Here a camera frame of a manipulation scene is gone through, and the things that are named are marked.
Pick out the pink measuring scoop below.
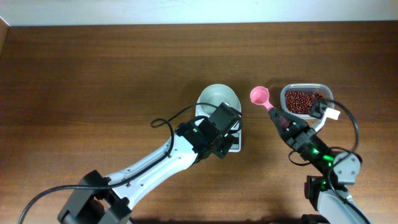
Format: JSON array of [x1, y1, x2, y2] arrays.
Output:
[[250, 86, 274, 111]]

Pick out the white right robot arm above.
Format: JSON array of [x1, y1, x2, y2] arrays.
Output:
[[267, 101, 371, 224]]

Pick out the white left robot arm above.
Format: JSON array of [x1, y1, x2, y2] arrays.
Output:
[[57, 116, 241, 224]]

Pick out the white digital kitchen scale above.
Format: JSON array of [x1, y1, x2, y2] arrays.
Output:
[[195, 93, 242, 153]]

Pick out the white bowl on scale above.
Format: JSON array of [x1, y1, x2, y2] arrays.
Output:
[[195, 84, 242, 116]]

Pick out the red beans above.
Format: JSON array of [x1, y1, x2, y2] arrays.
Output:
[[284, 90, 323, 114]]

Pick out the clear plastic bean container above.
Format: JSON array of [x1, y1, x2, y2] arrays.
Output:
[[280, 83, 333, 120]]

